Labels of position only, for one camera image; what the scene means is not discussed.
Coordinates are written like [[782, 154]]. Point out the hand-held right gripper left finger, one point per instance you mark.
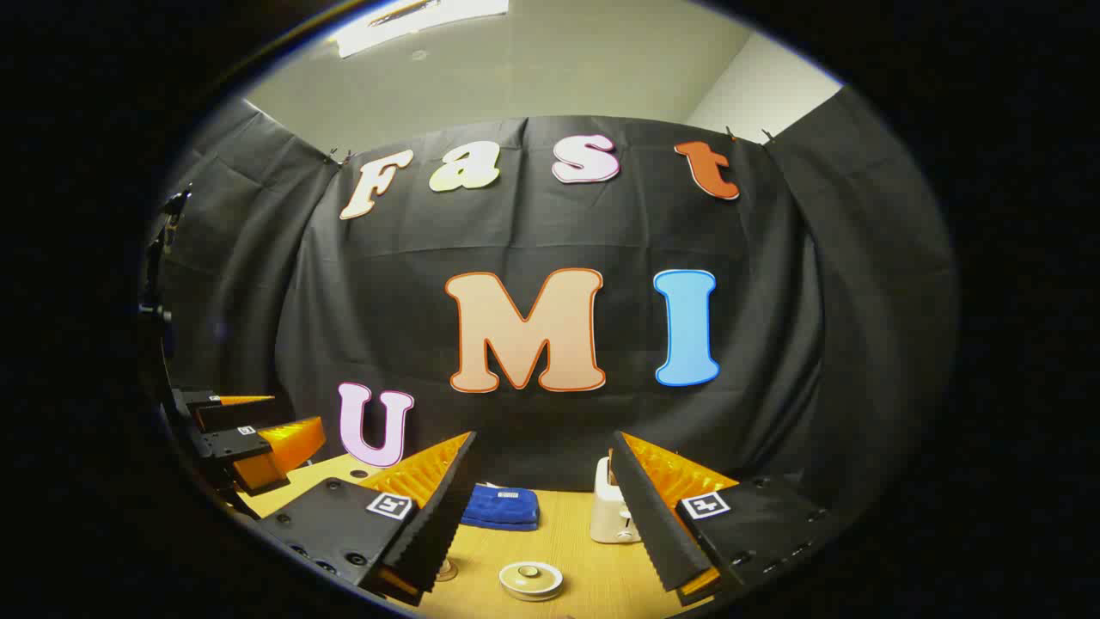
[[438, 533]]

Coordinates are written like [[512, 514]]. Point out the white teacup lid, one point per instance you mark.
[[531, 574]]

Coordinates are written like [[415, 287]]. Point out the ceiling light panel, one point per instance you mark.
[[412, 21]]

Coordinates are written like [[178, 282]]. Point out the black backdrop cloth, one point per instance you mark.
[[412, 284]]

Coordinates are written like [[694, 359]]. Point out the blue folded towel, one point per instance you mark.
[[503, 511]]

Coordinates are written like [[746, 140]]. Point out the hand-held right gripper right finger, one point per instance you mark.
[[653, 524]]

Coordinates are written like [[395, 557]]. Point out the round cork coaster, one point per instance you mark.
[[447, 577]]

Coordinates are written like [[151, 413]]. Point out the dark metal stand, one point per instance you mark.
[[153, 311]]

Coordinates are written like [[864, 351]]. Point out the cream white toaster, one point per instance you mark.
[[610, 516]]

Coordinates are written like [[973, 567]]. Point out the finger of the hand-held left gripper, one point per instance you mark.
[[196, 397], [284, 447]]

